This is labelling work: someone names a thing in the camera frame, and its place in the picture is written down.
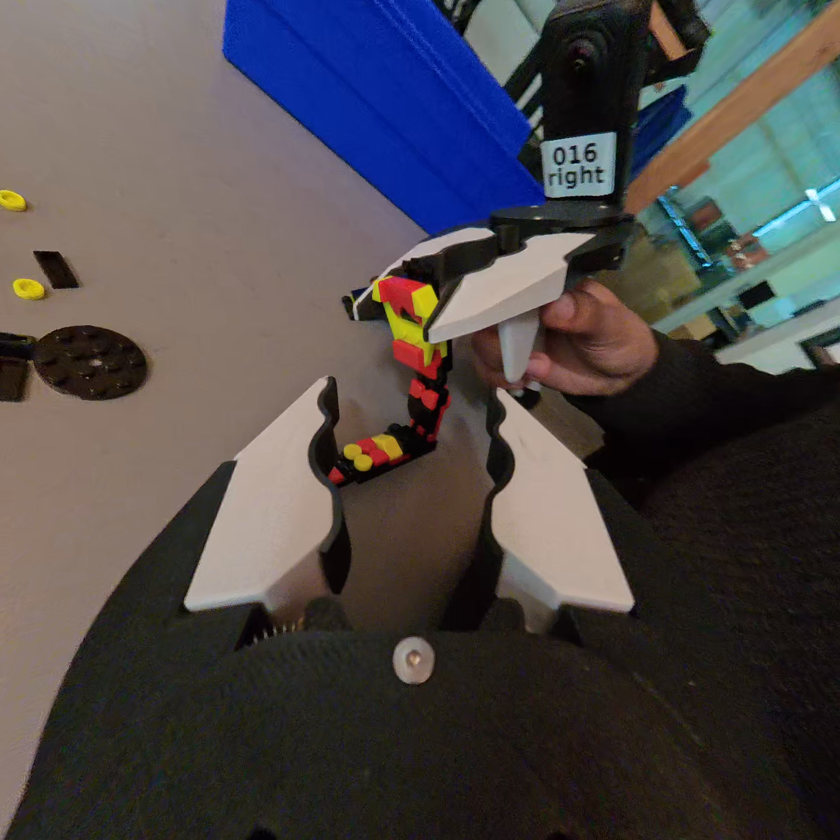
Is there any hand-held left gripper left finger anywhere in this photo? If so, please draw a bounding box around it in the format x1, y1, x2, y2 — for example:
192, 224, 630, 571
184, 375, 353, 616

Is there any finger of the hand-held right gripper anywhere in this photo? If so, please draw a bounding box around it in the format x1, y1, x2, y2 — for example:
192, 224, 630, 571
424, 231, 598, 345
352, 226, 501, 324

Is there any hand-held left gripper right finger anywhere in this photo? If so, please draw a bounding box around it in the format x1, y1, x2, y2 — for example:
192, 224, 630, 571
484, 386, 637, 632

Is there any red yellow black lego snake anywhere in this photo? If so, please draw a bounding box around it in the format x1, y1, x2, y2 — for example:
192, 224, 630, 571
328, 276, 454, 487

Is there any pile of lego pieces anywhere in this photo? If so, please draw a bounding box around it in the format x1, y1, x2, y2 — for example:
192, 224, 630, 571
0, 331, 37, 403

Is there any person's right forearm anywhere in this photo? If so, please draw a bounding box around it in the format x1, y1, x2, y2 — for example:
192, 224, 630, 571
564, 328, 840, 506

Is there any black round lego plate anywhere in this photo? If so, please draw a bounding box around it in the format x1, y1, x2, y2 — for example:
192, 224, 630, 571
33, 325, 148, 401

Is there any black flat lego tile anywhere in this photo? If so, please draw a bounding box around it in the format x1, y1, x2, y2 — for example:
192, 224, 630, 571
33, 249, 80, 290

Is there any person's right hand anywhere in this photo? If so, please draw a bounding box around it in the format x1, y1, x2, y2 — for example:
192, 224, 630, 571
471, 279, 660, 398

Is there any wooden beam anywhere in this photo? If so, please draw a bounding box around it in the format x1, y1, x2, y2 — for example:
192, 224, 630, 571
623, 0, 840, 214

